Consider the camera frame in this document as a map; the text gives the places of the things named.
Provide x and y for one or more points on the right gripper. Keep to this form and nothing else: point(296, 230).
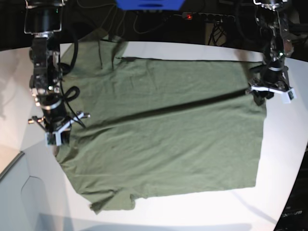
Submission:
point(55, 115)

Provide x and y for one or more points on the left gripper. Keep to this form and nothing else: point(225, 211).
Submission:
point(265, 75)

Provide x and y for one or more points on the green t-shirt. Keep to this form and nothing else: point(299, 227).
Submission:
point(159, 128)

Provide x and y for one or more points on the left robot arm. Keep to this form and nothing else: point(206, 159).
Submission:
point(274, 32)

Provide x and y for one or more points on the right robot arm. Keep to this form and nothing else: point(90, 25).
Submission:
point(43, 21)

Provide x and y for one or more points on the black power strip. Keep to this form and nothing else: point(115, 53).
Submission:
point(208, 17)

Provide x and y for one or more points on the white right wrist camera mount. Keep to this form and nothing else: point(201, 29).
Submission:
point(53, 137)

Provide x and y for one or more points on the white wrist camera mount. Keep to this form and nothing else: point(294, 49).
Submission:
point(287, 93)
point(53, 137)

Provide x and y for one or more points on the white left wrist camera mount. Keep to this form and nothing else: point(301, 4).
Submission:
point(287, 93)

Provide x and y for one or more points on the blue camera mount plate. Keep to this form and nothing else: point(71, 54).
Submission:
point(138, 5)

